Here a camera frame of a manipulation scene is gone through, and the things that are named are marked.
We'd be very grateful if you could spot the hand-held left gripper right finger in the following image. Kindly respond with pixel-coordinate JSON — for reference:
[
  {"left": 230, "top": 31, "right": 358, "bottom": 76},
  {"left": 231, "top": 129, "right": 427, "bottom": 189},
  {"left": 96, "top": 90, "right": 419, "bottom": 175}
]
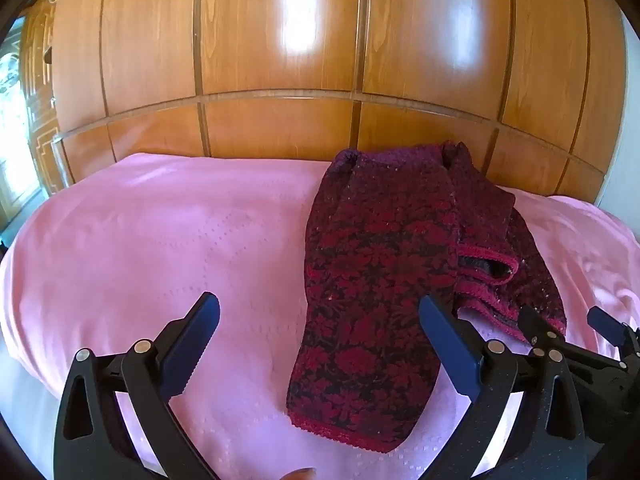
[{"left": 418, "top": 294, "right": 589, "bottom": 480}]

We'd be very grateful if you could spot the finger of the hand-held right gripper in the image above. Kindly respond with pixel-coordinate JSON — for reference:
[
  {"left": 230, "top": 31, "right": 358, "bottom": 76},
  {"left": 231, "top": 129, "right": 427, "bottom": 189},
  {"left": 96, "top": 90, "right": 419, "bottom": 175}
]
[
  {"left": 519, "top": 304, "right": 567, "bottom": 352},
  {"left": 587, "top": 305, "right": 640, "bottom": 358}
]

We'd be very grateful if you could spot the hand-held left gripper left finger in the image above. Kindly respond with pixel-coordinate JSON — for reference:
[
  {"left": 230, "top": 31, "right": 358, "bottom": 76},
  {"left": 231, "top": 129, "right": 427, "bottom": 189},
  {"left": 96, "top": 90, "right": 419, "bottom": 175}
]
[{"left": 52, "top": 291, "right": 221, "bottom": 480}]

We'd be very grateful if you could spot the dark red patterned knit garment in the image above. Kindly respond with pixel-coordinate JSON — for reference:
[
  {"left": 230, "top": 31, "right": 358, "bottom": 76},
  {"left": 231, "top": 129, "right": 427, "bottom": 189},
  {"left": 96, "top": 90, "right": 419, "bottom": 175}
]
[{"left": 286, "top": 142, "right": 569, "bottom": 454}]

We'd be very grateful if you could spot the pink blanket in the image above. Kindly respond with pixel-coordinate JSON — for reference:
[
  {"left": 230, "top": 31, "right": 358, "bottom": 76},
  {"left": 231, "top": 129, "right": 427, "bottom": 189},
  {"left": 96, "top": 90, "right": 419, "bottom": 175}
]
[{"left": 0, "top": 152, "right": 640, "bottom": 480}]

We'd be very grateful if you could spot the carved wooden door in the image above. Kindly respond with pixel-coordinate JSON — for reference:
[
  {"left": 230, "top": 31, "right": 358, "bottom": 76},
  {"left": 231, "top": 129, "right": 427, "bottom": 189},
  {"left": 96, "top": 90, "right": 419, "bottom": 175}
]
[{"left": 19, "top": 4, "right": 67, "bottom": 197}]

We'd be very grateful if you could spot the bright window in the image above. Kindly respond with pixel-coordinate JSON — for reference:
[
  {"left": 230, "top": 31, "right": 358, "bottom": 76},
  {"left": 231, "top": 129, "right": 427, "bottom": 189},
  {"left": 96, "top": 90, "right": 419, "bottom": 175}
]
[{"left": 0, "top": 39, "right": 42, "bottom": 218}]

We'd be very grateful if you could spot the glossy wooden panelled wardrobe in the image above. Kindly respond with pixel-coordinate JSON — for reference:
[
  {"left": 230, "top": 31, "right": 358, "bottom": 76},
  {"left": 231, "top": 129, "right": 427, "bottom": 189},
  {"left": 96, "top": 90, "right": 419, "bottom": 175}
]
[{"left": 49, "top": 0, "right": 627, "bottom": 207}]

